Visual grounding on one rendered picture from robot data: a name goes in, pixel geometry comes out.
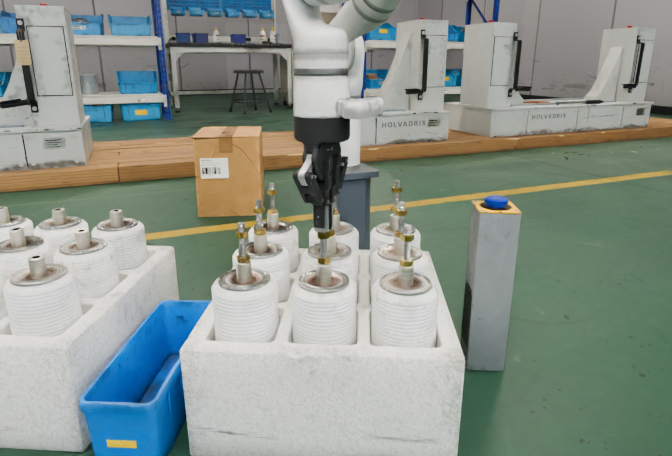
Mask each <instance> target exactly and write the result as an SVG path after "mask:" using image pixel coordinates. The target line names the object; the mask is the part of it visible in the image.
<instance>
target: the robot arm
mask: <svg viewBox="0 0 672 456"><path fill-rule="evenodd" d="M402 1H403V0H282V3H283V7H284V10H285V14H286V17H287V21H288V25H289V29H290V32H291V35H292V39H293V43H294V74H295V76H294V88H293V113H294V138H295V139H296V140H297V141H299V142H302V143H303V145H304V149H303V155H302V161H303V166H302V168H301V170H300V171H297V170H295V171H294V172H293V179H294V181H295V183H296V186H297V188H298V190H299V192H300V194H301V196H302V198H303V200H304V202H305V203H310V204H313V228H314V230H315V231H320V232H326V231H328V230H329V229H331V228H332V227H333V225H334V223H333V202H334V201H335V199H336V194H337V195H339V194H340V192H341V189H342V185H343V181H344V177H345V173H346V171H353V170H357V169H359V168H360V122H361V119H365V118H369V117H372V116H376V115H379V114H382V113H383V109H384V102H383V100H382V98H380V97H376V98H365V99H361V91H362V86H363V70H364V56H365V47H364V40H363V37H362V35H364V34H366V33H368V32H370V31H372V30H374V29H376V28H378V27H379V26H381V25H382V24H384V23H385V22H386V21H387V20H388V19H389V18H390V16H391V15H392V14H393V13H394V11H395V10H396V9H397V8H398V6H399V5H400V4H401V2H402ZM345 2H346V3H345ZM341 3H345V4H344V5H343V7H342V8H341V10H340V11H339V13H338V14H337V15H336V17H335V18H334V19H333V20H332V21H331V22H330V24H329V25H327V24H325V22H324V20H323V17H322V14H321V11H320V5H333V4H341Z"/></svg>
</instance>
